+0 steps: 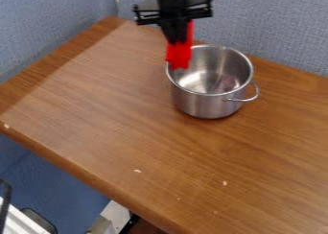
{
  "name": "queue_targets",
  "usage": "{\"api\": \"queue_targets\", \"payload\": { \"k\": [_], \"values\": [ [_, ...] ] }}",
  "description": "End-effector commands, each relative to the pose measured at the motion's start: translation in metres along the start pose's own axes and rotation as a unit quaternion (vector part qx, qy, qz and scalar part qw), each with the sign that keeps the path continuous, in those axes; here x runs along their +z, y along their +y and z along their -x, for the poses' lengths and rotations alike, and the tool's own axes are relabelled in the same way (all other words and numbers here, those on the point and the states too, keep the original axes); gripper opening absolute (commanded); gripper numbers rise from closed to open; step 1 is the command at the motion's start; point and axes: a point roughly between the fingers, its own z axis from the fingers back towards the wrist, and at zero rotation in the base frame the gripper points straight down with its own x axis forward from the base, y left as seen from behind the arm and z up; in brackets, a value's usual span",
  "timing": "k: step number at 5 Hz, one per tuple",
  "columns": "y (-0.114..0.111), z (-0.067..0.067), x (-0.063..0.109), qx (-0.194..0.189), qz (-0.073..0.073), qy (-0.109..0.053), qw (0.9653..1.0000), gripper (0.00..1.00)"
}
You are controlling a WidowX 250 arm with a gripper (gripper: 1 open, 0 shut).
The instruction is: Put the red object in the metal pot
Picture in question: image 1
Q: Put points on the red plastic block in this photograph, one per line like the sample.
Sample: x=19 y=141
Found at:
x=179 y=52

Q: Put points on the metal pot with handles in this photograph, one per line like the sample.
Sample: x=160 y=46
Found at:
x=213 y=87

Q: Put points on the white table leg bracket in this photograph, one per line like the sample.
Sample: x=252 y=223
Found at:
x=111 y=221

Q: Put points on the white ribbed box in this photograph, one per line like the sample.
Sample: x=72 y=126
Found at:
x=15 y=222

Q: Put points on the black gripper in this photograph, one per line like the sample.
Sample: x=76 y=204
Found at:
x=160 y=11

